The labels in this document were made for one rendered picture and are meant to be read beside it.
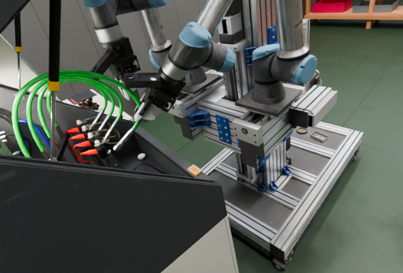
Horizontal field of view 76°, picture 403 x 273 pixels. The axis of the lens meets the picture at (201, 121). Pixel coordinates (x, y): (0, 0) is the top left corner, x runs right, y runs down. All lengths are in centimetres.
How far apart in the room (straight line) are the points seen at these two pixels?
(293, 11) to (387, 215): 159
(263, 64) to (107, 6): 61
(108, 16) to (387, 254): 188
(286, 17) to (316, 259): 142
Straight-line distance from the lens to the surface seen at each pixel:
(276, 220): 174
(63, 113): 127
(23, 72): 125
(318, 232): 198
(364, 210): 216
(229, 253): 122
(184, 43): 69
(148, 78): 77
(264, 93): 115
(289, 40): 98
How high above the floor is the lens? 161
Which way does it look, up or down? 31 degrees down
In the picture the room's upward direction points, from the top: 12 degrees counter-clockwise
